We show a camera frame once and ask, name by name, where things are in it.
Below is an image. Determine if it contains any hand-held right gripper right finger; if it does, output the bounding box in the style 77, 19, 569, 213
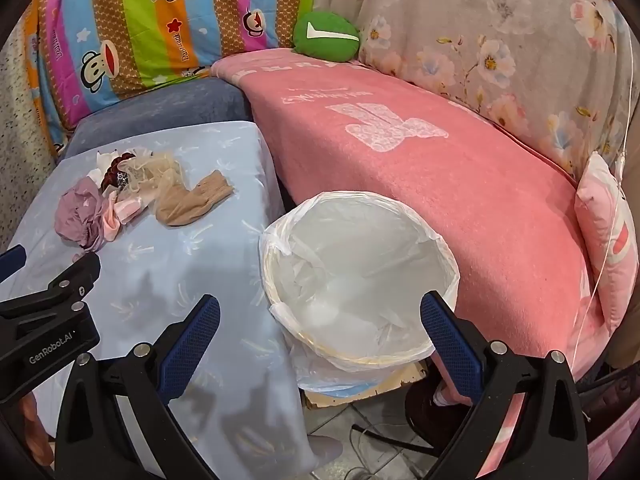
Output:
420, 291, 588, 480

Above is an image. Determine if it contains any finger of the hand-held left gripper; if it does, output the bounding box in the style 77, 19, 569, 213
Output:
0, 245, 27, 286
0, 252, 101, 332

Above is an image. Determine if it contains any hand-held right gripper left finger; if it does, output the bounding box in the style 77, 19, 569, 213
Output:
54, 294, 221, 480

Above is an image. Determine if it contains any white tissue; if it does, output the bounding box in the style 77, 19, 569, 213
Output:
259, 191, 460, 393

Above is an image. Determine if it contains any cardboard sheet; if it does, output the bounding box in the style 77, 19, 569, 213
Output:
300, 360, 428, 408

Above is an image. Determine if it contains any mauve cloth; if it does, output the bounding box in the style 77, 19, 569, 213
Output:
54, 180, 108, 248

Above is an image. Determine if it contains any light pink cloth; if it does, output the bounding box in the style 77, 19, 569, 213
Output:
85, 195, 143, 251

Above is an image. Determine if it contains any light blue palm print cloth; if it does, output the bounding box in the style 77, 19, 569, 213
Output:
10, 120, 343, 471

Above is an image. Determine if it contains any dark red lace cloth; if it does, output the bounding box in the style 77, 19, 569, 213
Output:
100, 152, 138, 193

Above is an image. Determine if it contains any small white cloth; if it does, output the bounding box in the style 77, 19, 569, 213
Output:
87, 149, 121, 186

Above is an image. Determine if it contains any sheer beige stocking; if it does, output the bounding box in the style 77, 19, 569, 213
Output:
122, 152, 183, 206

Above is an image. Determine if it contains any speckled beige cloth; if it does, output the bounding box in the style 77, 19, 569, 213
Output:
0, 20, 76, 241

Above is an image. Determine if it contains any pink blanket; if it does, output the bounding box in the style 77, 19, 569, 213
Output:
210, 49, 608, 411

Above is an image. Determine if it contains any blue-grey cushion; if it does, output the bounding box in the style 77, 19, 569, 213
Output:
62, 77, 256, 161

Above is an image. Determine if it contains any pink printed pillow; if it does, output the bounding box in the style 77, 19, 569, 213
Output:
574, 152, 632, 333

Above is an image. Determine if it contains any colourful striped monkey print pillow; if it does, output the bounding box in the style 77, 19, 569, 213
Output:
20, 0, 321, 156

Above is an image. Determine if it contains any beige floral sheet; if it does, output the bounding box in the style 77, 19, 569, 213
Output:
312, 0, 636, 181

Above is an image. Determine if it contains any green round cushion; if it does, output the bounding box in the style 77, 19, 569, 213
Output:
292, 10, 362, 63

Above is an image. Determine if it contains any thin white cable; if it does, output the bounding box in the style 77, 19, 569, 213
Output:
570, 20, 632, 376

